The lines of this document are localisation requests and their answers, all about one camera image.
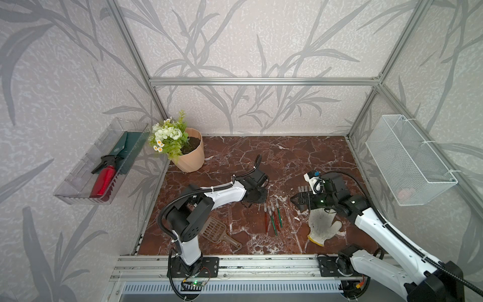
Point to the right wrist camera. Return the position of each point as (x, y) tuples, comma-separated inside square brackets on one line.
[(315, 182)]

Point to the artificial white flower plant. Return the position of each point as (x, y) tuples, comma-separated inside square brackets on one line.
[(170, 137)]

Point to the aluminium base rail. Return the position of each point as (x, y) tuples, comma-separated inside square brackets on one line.
[(232, 268)]

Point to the green carving knife right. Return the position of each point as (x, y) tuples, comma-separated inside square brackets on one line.
[(278, 214)]

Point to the small circuit board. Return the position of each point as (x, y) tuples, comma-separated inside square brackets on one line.
[(194, 285)]

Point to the clear plastic wall tray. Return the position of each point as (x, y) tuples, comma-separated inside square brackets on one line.
[(75, 189)]

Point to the terracotta flower pot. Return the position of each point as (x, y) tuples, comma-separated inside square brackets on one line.
[(194, 160)]

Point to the brown plastic scoop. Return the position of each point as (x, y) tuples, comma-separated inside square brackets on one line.
[(215, 232)]

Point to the green carving knife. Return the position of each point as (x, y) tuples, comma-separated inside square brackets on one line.
[(278, 214), (272, 219)]

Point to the white work glove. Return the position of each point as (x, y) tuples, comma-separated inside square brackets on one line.
[(322, 226)]

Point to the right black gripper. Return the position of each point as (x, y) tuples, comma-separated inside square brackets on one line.
[(307, 195)]

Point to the white wire mesh basket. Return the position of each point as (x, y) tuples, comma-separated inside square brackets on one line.
[(408, 163)]

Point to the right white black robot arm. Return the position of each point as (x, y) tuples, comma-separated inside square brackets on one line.
[(417, 276)]

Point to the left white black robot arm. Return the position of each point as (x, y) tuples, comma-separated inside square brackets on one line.
[(183, 218)]

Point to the green garden trowel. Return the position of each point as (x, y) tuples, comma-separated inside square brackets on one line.
[(127, 149)]

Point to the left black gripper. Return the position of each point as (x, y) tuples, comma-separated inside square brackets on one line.
[(264, 191)]

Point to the green carving knife left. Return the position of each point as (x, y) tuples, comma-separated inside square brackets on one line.
[(272, 219)]

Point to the red spray bottle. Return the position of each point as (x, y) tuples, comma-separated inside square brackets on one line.
[(106, 172)]

